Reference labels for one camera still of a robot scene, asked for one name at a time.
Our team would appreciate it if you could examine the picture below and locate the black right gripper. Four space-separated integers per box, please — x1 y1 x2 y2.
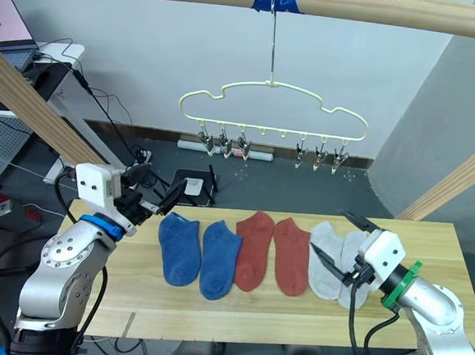
306 208 385 289

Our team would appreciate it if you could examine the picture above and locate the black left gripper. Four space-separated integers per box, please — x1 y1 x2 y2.
112 159 191 231

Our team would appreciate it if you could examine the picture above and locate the metal hanger clip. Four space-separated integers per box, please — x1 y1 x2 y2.
293 138 310 171
195 126 218 157
312 141 329 174
330 143 351 177
217 128 236 161
235 129 254 164

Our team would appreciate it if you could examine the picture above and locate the cream plastic clip hanger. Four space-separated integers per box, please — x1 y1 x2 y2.
176 74 372 150

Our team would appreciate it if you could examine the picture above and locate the metal hanger hook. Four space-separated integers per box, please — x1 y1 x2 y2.
265 0 283 85

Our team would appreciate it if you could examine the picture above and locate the grey ankle sock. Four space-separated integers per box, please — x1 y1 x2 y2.
335 228 377 313
304 220 353 303

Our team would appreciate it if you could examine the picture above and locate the black router box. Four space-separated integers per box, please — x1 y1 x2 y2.
169 161 220 210

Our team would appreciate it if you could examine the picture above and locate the red ankle sock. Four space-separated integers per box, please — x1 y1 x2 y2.
267 215 315 298
231 208 278 295

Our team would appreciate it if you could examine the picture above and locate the blue ankle sock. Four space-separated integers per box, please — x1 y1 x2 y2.
197 218 245 303
153 210 207 289

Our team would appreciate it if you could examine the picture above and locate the white power strip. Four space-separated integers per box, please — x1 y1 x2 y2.
176 139 276 163

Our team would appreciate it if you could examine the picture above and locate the white desk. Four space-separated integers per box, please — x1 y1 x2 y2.
25 39 122 189

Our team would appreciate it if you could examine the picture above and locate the open laptop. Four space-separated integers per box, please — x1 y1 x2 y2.
0 36 42 75

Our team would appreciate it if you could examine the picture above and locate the pink computer monitor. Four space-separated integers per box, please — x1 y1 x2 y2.
0 0 39 47

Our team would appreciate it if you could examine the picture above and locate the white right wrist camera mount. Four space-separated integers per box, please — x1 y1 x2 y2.
354 226 409 289

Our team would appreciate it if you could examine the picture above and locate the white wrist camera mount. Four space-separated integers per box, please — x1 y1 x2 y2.
72 161 125 211
354 226 409 289

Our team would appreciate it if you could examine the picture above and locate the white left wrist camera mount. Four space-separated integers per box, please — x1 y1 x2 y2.
72 161 125 211

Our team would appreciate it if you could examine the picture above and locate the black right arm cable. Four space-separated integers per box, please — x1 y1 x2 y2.
344 272 432 355

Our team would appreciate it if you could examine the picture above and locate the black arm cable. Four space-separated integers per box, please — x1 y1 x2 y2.
344 272 432 355
0 166 117 355

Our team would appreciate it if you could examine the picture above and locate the black floor cable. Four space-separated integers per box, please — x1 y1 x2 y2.
68 68 161 167

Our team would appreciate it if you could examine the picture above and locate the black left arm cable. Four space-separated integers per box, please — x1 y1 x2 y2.
0 166 117 355

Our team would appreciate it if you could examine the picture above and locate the wooden diagonal frame beam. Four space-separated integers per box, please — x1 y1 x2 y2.
394 123 475 226
0 36 122 173

